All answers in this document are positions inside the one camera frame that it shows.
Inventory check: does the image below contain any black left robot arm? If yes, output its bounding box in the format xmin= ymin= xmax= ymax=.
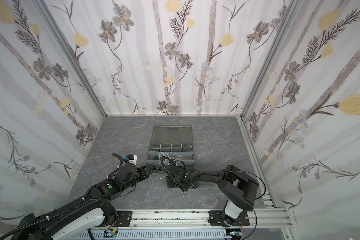
xmin=0 ymin=163 xmax=151 ymax=240

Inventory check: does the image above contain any green transparent compartment box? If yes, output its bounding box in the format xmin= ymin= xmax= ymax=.
xmin=148 ymin=125 xmax=194 ymax=167

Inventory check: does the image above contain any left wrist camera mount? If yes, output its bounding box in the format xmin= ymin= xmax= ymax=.
xmin=125 ymin=155 xmax=138 ymax=166

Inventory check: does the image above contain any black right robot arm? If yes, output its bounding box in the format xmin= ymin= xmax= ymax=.
xmin=163 ymin=163 xmax=259 ymax=227

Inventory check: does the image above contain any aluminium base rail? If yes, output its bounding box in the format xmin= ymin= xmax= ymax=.
xmin=47 ymin=191 xmax=292 ymax=240

